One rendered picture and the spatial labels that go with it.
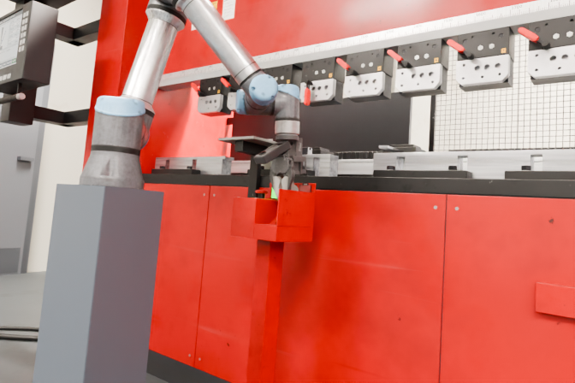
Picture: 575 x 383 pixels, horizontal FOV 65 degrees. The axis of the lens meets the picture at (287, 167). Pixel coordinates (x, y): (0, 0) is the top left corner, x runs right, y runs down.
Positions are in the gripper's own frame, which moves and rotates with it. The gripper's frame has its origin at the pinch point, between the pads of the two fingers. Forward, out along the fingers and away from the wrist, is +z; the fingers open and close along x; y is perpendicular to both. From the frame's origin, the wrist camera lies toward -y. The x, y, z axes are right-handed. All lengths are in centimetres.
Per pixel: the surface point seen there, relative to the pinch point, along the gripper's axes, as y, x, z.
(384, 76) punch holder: 39, -11, -43
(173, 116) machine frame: 38, 119, -41
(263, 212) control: -2.6, 4.7, 3.3
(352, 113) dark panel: 88, 36, -41
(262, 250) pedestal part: -2.2, 5.6, 14.8
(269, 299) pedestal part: -1.8, 2.3, 29.2
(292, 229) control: -0.1, -4.7, 7.9
